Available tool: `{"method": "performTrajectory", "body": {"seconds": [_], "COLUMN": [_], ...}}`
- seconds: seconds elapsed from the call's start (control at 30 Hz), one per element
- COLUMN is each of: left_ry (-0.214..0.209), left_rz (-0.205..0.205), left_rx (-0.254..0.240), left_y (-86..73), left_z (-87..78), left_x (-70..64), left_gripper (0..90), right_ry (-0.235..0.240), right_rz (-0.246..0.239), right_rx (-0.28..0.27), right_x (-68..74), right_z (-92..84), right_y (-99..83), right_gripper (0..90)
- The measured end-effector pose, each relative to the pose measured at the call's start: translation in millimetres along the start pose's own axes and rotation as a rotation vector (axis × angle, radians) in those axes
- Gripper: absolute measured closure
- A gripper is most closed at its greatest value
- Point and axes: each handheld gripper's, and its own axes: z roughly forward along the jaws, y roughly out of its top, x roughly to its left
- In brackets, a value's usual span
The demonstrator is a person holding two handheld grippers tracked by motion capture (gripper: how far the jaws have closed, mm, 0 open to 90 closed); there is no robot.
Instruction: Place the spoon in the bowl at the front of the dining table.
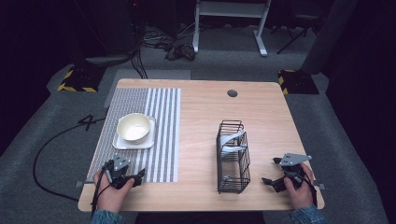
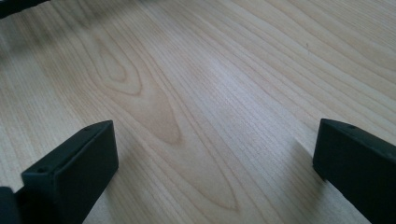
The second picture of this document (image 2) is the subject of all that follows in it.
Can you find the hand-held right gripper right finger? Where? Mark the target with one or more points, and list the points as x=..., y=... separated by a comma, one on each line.
x=358, y=168

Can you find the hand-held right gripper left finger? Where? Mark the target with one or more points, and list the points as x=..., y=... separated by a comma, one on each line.
x=71, y=174

